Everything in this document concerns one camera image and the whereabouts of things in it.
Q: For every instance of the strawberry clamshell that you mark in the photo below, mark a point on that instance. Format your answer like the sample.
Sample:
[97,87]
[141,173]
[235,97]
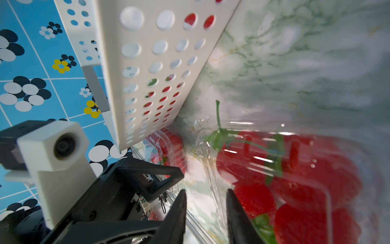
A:
[294,226]
[246,156]
[317,175]

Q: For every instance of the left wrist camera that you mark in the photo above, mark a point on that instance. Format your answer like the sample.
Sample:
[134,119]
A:
[50,156]

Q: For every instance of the clear plastic clamshell container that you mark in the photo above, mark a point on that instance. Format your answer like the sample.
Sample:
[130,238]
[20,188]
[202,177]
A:
[143,150]

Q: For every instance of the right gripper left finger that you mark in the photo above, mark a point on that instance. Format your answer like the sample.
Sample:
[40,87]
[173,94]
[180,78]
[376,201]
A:
[172,228]

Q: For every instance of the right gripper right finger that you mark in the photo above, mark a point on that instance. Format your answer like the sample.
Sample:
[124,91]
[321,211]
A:
[240,229]

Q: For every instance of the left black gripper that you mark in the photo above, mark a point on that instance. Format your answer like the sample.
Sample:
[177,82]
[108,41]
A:
[107,213]

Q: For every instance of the white perforated plastic basket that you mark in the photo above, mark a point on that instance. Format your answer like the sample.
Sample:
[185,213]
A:
[141,58]

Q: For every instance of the red strawberry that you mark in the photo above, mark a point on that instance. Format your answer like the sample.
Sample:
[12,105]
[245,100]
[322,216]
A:
[169,149]

